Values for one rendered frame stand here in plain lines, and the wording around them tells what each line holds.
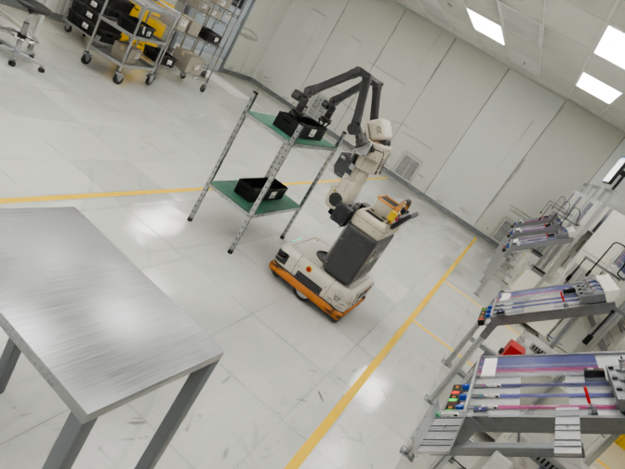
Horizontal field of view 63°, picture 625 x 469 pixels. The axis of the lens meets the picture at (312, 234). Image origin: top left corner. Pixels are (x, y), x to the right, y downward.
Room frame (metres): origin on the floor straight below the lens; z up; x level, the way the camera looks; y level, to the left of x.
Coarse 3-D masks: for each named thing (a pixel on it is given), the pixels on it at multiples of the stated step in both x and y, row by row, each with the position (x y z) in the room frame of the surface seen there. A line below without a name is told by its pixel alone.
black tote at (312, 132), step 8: (280, 112) 3.67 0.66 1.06; (280, 120) 3.66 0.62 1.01; (288, 120) 3.65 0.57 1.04; (296, 120) 3.99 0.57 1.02; (304, 120) 4.13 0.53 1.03; (312, 120) 4.21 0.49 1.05; (280, 128) 3.66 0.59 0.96; (288, 128) 3.64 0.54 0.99; (296, 128) 3.65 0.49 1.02; (304, 128) 3.78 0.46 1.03; (312, 128) 3.92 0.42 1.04; (320, 128) 4.05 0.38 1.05; (304, 136) 3.85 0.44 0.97; (312, 136) 3.99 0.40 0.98; (320, 136) 4.13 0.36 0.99
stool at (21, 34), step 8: (16, 0) 4.47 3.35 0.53; (24, 0) 4.50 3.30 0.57; (32, 0) 4.67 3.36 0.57; (32, 8) 4.50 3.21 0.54; (40, 8) 4.56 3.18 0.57; (48, 8) 4.75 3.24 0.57; (24, 24) 4.61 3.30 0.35; (8, 32) 4.48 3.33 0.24; (16, 32) 4.63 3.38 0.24; (24, 32) 4.62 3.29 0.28; (0, 40) 4.68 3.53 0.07; (24, 40) 4.53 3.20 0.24; (32, 40) 4.69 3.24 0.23; (8, 48) 4.55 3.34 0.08; (16, 48) 4.60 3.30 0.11; (16, 56) 4.48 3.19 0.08; (24, 56) 4.64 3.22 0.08; (32, 56) 4.86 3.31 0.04; (40, 64) 4.69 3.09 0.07; (40, 72) 4.68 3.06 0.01
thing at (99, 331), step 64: (0, 256) 1.05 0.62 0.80; (64, 256) 1.19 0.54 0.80; (0, 320) 0.89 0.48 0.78; (64, 320) 0.98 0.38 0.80; (128, 320) 1.10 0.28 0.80; (192, 320) 1.25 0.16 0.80; (0, 384) 1.41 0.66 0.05; (64, 384) 0.82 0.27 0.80; (128, 384) 0.91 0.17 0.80; (192, 384) 1.18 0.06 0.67; (64, 448) 0.79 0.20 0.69
